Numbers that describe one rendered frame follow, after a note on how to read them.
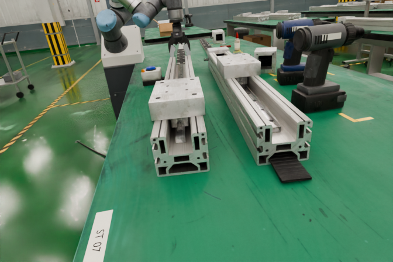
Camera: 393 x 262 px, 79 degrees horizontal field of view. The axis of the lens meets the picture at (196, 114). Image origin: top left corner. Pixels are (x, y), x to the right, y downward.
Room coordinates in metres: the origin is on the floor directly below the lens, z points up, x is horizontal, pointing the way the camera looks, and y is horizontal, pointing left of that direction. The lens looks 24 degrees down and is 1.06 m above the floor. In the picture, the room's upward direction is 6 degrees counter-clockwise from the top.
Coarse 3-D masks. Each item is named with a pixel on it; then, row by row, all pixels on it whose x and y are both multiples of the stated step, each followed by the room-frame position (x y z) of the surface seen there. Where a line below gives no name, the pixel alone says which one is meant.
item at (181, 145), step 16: (176, 64) 1.17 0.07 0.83; (160, 128) 0.41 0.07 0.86; (176, 128) 0.46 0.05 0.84; (192, 128) 0.39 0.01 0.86; (160, 144) 0.38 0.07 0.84; (176, 144) 0.41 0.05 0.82; (192, 144) 0.37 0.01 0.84; (160, 160) 0.37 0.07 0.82; (176, 160) 0.38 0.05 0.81; (192, 160) 0.37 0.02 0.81; (208, 160) 0.37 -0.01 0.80; (160, 176) 0.37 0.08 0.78
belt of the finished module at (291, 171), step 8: (280, 152) 0.40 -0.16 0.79; (288, 152) 0.40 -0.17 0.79; (272, 160) 0.37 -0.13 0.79; (280, 160) 0.37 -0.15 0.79; (288, 160) 0.37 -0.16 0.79; (296, 160) 0.37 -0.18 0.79; (280, 168) 0.35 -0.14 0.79; (288, 168) 0.35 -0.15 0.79; (296, 168) 0.34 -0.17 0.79; (304, 168) 0.34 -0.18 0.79; (280, 176) 0.33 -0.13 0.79; (288, 176) 0.33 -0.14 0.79; (296, 176) 0.32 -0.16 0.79; (304, 176) 0.32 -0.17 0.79
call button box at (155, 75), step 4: (144, 68) 1.08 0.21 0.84; (156, 68) 1.05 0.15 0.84; (160, 68) 1.07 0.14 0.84; (144, 72) 1.01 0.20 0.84; (148, 72) 1.01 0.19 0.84; (152, 72) 1.01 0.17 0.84; (156, 72) 1.01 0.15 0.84; (160, 72) 1.04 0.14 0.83; (144, 76) 1.01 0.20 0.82; (148, 76) 1.01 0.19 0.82; (152, 76) 1.01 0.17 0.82; (156, 76) 1.01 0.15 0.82; (160, 76) 1.02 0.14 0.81; (144, 80) 1.01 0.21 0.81; (148, 80) 1.01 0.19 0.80; (152, 80) 1.02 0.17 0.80; (156, 80) 1.01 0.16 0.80; (160, 80) 1.01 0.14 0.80; (144, 84) 1.01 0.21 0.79; (148, 84) 1.01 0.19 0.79; (152, 84) 1.01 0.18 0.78
